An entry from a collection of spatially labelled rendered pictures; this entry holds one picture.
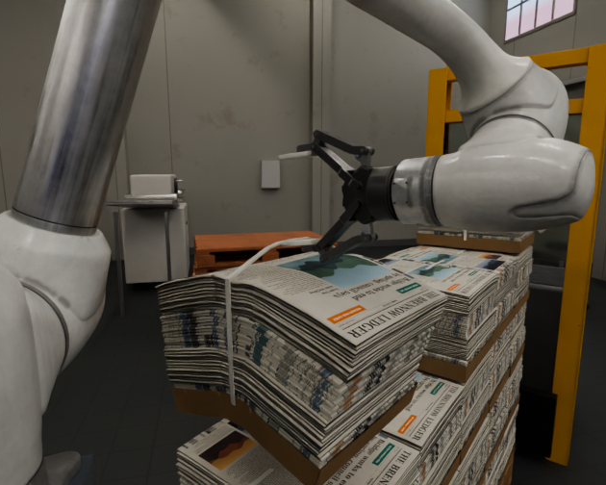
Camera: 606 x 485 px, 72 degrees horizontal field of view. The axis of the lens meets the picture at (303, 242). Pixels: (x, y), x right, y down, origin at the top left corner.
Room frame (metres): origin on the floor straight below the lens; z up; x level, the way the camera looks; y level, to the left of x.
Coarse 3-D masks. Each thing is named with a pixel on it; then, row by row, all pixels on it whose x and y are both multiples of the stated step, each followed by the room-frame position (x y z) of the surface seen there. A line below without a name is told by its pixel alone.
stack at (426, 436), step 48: (432, 384) 0.95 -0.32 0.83; (480, 384) 1.10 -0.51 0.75; (240, 432) 0.76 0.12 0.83; (384, 432) 0.78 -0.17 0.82; (432, 432) 0.77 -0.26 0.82; (480, 432) 1.10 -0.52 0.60; (192, 480) 0.69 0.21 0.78; (240, 480) 0.63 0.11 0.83; (288, 480) 0.63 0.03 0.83; (336, 480) 0.63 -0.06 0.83; (384, 480) 0.63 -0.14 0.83; (432, 480) 0.79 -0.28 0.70
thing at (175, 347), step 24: (168, 288) 0.69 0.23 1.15; (192, 288) 0.64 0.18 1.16; (168, 312) 0.69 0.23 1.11; (192, 312) 0.64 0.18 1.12; (168, 336) 0.69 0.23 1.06; (192, 336) 0.64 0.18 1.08; (216, 336) 0.60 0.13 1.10; (168, 360) 0.68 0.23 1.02; (192, 360) 0.64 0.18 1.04; (216, 360) 0.60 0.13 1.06; (192, 384) 0.64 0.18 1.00; (216, 384) 0.60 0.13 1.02
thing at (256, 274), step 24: (264, 264) 0.69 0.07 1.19; (288, 264) 0.69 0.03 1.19; (312, 264) 0.68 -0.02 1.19; (216, 288) 0.60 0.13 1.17; (240, 288) 0.58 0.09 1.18; (216, 312) 0.60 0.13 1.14; (240, 312) 0.57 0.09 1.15; (240, 336) 0.57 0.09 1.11; (240, 360) 0.56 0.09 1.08; (240, 384) 0.56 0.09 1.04
